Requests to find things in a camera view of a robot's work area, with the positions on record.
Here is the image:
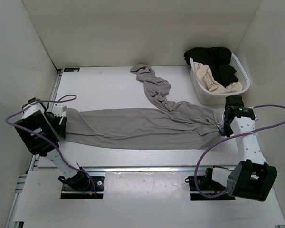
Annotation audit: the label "grey trousers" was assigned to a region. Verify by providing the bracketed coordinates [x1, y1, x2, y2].
[65, 64, 222, 150]

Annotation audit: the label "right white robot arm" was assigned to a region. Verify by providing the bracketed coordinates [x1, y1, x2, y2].
[204, 95, 277, 202]

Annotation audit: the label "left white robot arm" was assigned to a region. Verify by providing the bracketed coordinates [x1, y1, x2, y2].
[6, 97, 92, 191]

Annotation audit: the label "beige trousers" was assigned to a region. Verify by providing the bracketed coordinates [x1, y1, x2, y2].
[193, 62, 243, 94]

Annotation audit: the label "black trousers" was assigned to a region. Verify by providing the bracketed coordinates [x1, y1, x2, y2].
[183, 47, 238, 87]

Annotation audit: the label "white laundry basket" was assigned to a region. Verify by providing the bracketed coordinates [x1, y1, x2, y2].
[190, 53, 250, 106]

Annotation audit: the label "black label sticker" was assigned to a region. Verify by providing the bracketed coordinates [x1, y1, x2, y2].
[64, 68, 80, 72]

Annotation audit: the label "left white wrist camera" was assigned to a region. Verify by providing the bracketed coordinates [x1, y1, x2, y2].
[52, 104, 67, 117]

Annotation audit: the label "left aluminium rail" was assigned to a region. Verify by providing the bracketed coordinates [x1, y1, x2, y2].
[26, 69, 63, 174]

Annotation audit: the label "aluminium rail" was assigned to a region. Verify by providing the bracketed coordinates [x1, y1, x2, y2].
[85, 166, 196, 173]
[26, 69, 63, 174]

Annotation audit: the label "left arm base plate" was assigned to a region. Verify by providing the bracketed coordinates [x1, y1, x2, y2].
[58, 172, 105, 200]

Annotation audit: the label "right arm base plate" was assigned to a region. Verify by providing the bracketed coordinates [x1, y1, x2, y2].
[184, 176, 235, 201]

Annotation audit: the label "front aluminium rail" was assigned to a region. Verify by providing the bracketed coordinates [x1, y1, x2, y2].
[85, 166, 196, 173]

